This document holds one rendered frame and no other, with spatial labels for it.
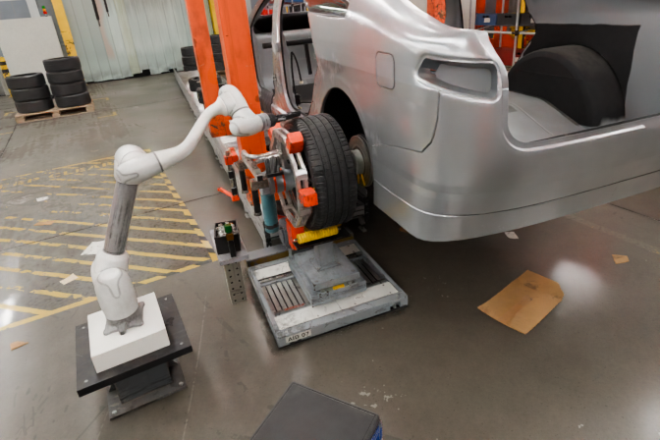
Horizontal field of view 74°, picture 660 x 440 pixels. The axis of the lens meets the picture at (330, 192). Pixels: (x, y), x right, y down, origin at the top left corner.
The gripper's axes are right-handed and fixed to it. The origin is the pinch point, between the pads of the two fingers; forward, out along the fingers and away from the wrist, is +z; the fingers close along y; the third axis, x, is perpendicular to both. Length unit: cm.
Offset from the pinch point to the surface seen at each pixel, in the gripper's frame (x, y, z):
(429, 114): 3, 94, -13
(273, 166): -21.9, 9.6, -27.8
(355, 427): -101, 95, -75
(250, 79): 20.7, -41.9, 4.8
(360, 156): -30.8, 17.7, 31.3
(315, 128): -7.2, 16.1, -0.8
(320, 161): -22.3, 26.7, -10.4
